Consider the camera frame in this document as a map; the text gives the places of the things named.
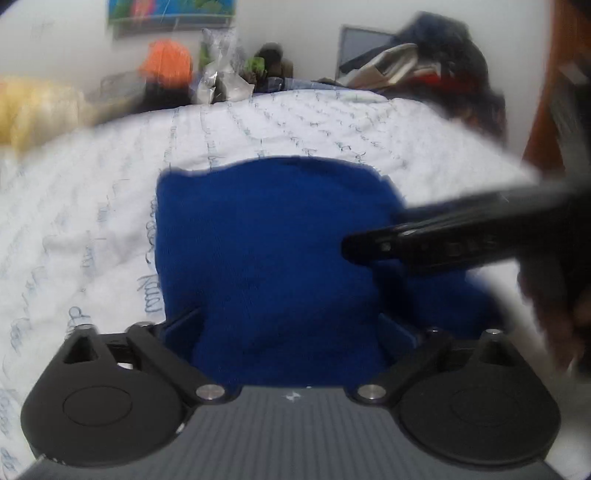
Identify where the blue knit sweater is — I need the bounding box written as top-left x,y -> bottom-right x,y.
154,156 -> 506,387

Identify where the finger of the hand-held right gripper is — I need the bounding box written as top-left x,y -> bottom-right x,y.
341,222 -> 416,267

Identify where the colourful wall poster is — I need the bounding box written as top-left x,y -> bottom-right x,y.
106,0 -> 239,38

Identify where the white script-printed quilt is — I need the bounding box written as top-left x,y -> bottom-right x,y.
0,89 -> 543,480

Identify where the black cloth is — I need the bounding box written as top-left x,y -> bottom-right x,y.
137,79 -> 194,112

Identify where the pile of dark clothes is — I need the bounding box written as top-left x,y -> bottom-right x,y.
337,11 -> 509,149

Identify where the person's right hand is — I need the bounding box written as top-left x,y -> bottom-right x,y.
516,256 -> 591,377

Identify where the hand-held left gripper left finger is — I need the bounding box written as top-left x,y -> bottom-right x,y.
62,308 -> 227,406

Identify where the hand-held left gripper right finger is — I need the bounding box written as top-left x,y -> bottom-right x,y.
356,313 -> 517,406

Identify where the wooden cabinet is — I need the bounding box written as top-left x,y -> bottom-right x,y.
522,0 -> 591,172

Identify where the crumpled clear plastic bag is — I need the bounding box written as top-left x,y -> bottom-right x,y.
190,27 -> 254,105

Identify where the grey framed panel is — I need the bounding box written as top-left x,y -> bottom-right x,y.
338,25 -> 407,85

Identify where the orange cloth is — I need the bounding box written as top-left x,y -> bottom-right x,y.
139,39 -> 195,88

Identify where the dark plush toy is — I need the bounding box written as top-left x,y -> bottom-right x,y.
252,41 -> 295,80

